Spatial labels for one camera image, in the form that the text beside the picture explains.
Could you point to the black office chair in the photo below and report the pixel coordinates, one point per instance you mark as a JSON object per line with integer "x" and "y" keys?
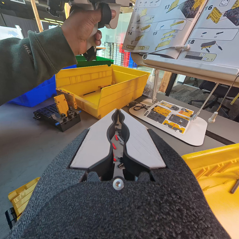
{"x": 214, "y": 93}

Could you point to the yellow plastic bin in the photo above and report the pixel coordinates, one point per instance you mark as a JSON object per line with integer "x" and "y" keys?
{"x": 115, "y": 104}
{"x": 214, "y": 168}

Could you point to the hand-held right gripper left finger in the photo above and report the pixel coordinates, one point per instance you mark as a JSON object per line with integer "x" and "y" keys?
{"x": 93, "y": 149}

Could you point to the yellow lego block assembly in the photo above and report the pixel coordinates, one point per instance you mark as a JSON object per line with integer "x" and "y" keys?
{"x": 22, "y": 198}

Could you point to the pile of small lego pieces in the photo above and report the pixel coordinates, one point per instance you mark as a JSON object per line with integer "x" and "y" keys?
{"x": 116, "y": 138}

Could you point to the lego instruction booklet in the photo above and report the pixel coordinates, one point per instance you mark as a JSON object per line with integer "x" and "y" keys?
{"x": 196, "y": 28}

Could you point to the blue plastic bin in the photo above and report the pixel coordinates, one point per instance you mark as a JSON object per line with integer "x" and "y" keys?
{"x": 33, "y": 95}

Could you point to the person's left hand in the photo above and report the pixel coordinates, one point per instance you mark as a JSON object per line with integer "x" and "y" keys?
{"x": 80, "y": 29}

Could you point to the red and blue storage rack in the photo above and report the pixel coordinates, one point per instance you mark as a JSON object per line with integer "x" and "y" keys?
{"x": 123, "y": 56}

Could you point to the black and yellow lego model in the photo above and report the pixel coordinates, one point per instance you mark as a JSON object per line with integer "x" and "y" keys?
{"x": 57, "y": 119}

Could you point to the heap of dark lego parts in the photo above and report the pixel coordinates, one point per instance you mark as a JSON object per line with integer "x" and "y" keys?
{"x": 100, "y": 87}

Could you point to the printed parts leaflet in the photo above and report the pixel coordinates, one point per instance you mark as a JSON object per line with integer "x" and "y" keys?
{"x": 168, "y": 117}

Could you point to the green plastic bin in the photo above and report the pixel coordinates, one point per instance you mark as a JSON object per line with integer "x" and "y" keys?
{"x": 97, "y": 62}

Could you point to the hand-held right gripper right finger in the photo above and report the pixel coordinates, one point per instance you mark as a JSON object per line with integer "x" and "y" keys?
{"x": 141, "y": 149}

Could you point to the clear plastic bag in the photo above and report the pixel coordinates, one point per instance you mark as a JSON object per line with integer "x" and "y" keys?
{"x": 148, "y": 88}

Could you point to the instruction booklet on stand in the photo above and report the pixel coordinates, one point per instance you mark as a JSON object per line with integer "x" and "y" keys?
{"x": 198, "y": 130}

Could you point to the person's left forearm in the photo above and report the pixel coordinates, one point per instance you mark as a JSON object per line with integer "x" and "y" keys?
{"x": 28, "y": 61}

